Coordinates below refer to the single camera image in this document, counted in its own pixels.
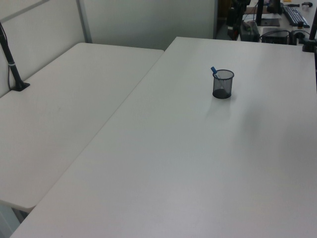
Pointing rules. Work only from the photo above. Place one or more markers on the black mesh pen cup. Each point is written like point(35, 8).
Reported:
point(223, 86)

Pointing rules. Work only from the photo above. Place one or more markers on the black box device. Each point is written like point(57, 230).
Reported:
point(275, 36)

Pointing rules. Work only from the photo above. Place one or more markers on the black camera stand pole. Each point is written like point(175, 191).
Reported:
point(11, 65)

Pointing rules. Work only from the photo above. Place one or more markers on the grey partition frame post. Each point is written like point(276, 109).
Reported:
point(84, 22)

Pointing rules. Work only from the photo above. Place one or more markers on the white papers on desk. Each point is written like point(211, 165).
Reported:
point(271, 17)

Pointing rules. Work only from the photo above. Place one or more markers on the black clamp mount with pole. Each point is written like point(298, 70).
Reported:
point(309, 45)

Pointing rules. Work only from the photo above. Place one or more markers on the green and black device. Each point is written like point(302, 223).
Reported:
point(248, 31)

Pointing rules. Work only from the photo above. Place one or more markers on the black monitor stand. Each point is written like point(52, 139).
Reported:
point(259, 12)

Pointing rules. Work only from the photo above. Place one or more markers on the black computer keyboard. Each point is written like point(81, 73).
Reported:
point(296, 15)

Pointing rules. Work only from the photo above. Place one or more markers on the blue and white marker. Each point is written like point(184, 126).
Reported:
point(213, 70)

